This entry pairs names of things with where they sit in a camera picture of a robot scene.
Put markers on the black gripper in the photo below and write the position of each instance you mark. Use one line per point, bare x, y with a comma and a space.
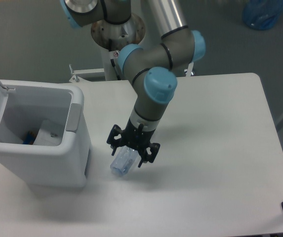
136, 138

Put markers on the clear plastic water bottle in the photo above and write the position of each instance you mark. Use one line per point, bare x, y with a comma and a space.
123, 161

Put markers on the white paper wrapper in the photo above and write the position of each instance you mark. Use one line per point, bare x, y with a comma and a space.
49, 134

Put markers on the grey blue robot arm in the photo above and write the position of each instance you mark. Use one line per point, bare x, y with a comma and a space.
150, 72

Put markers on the blue orange trash item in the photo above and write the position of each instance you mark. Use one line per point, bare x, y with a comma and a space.
30, 138

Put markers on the white open trash can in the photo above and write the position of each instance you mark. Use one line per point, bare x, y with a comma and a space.
24, 105

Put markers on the blue plastic bag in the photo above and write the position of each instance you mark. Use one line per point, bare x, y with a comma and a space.
262, 14

